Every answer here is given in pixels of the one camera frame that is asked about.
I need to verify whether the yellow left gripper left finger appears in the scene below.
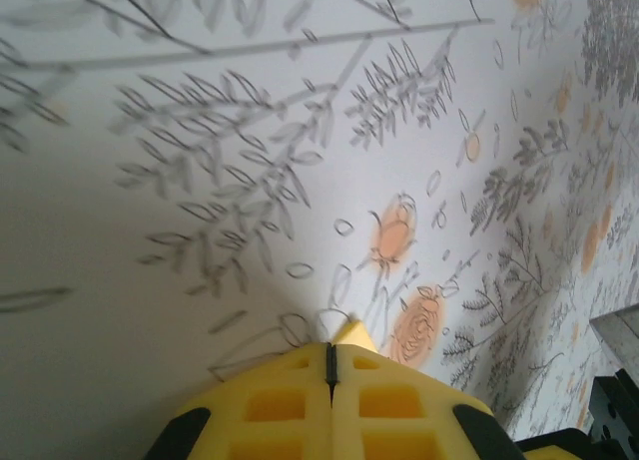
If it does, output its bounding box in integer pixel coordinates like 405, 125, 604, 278
149, 340, 332, 460

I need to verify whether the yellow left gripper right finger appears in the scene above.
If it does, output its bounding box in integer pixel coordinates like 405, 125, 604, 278
330, 342, 521, 460

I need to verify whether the yellow cloth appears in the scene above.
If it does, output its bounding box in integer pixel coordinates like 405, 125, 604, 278
330, 319, 376, 354

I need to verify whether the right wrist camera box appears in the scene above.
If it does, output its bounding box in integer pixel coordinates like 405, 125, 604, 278
588, 303, 639, 377

